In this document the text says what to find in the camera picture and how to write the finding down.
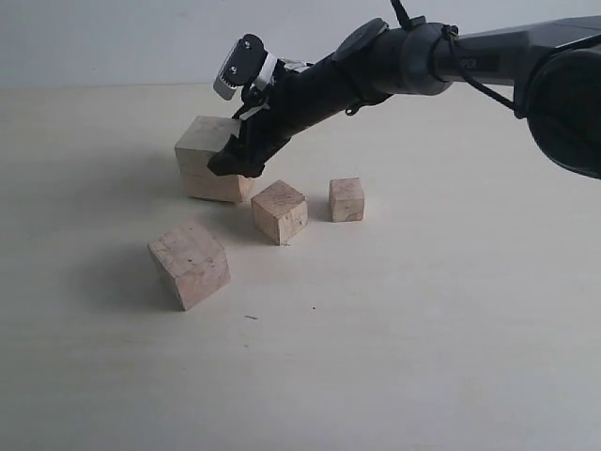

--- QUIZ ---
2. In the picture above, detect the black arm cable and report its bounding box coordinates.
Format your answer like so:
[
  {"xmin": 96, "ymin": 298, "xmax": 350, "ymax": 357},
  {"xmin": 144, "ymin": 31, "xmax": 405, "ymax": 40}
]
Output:
[{"xmin": 389, "ymin": 0, "xmax": 522, "ymax": 114}]

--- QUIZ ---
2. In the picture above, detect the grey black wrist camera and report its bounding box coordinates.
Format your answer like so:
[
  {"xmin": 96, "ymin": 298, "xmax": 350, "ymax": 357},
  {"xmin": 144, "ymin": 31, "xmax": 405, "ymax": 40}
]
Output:
[{"xmin": 213, "ymin": 34, "xmax": 278, "ymax": 101}]

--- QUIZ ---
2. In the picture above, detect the third largest wooden cube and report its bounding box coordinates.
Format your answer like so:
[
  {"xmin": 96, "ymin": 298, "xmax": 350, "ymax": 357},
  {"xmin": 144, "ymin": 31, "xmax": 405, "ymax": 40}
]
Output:
[{"xmin": 251, "ymin": 179, "xmax": 308, "ymax": 245}]

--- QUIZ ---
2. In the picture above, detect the second largest wooden cube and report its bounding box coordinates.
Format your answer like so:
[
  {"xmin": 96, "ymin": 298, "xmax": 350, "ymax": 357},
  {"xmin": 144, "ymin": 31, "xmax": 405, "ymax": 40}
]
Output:
[{"xmin": 147, "ymin": 218, "xmax": 231, "ymax": 311}]

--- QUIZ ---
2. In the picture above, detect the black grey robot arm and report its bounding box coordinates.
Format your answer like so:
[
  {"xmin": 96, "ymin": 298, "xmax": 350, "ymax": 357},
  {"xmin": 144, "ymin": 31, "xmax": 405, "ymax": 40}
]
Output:
[{"xmin": 208, "ymin": 16, "xmax": 600, "ymax": 179}]

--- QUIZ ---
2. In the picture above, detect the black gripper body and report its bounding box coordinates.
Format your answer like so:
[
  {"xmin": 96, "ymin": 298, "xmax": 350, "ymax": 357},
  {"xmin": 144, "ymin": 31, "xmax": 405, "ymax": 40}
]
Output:
[{"xmin": 228, "ymin": 58, "xmax": 362, "ymax": 160}]

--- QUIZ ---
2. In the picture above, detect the smallest wooden cube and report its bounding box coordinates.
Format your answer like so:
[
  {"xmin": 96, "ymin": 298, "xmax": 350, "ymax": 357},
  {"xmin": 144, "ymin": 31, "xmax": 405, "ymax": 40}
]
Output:
[{"xmin": 329, "ymin": 178, "xmax": 365, "ymax": 223}]

